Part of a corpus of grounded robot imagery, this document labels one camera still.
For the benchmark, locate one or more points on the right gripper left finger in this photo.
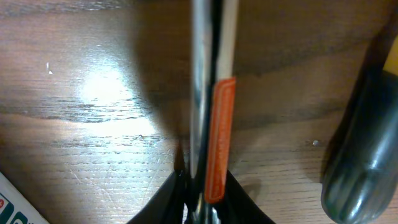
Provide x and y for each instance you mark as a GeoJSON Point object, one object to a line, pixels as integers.
{"type": "Point", "coordinates": [167, 204]}

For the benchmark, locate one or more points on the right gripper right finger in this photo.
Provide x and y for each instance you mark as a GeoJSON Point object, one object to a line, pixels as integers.
{"type": "Point", "coordinates": [237, 207]}

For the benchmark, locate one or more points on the white and blue box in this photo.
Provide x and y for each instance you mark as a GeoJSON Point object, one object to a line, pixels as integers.
{"type": "Point", "coordinates": [15, 209]}

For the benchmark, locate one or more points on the small hammer black handle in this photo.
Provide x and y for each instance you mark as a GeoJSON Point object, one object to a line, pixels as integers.
{"type": "Point", "coordinates": [214, 25]}

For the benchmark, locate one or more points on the black and yellow screwdriver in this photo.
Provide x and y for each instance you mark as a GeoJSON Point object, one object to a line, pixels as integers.
{"type": "Point", "coordinates": [362, 179]}

